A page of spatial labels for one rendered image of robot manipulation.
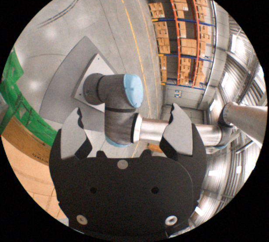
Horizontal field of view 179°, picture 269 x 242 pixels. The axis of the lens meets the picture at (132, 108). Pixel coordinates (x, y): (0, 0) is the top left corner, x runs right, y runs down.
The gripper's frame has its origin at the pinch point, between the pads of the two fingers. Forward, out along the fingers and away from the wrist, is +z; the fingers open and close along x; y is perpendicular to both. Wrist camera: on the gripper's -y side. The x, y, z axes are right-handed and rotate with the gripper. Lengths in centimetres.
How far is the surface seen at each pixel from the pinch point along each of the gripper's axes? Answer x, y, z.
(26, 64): -108, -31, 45
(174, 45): 381, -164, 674
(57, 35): -88, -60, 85
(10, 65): -120, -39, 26
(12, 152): -75, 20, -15
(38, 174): -73, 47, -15
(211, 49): 662, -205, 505
